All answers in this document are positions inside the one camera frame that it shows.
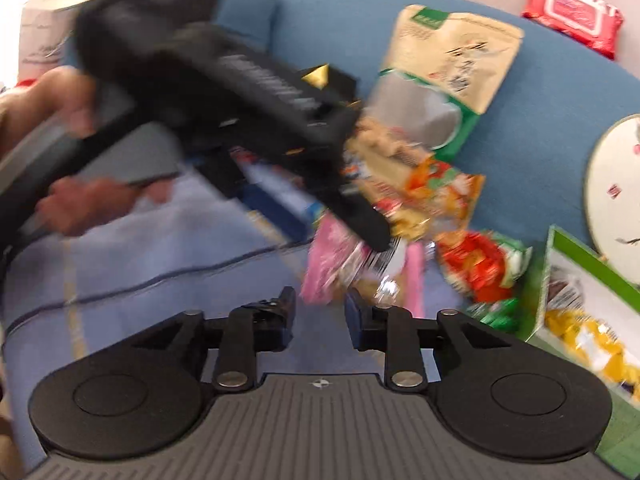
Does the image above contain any blue throw pillow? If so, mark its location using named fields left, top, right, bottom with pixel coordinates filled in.
left=213, top=0, right=280, bottom=51

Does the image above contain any blue sofa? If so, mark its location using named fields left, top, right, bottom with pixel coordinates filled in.
left=214, top=0, right=640, bottom=306

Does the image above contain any large beige green snack bag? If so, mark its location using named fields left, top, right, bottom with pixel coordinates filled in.
left=362, top=4, right=524, bottom=162

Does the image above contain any red wet wipes pack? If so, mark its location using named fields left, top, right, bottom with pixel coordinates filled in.
left=522, top=0, right=624, bottom=61

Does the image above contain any green white cardboard box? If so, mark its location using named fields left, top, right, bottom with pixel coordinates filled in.
left=518, top=226, right=639, bottom=479

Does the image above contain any round floral fan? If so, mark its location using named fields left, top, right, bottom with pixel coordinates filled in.
left=584, top=114, right=640, bottom=285

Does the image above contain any red green snack packet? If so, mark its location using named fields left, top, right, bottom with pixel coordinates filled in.
left=436, top=230, right=533, bottom=304

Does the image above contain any person's left hand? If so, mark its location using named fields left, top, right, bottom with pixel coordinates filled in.
left=0, top=65, right=174, bottom=238

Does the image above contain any pink snack packet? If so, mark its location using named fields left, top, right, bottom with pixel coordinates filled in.
left=300, top=214, right=425, bottom=318

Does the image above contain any orange snack packet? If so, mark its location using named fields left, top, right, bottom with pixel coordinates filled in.
left=344, top=119, right=486, bottom=241

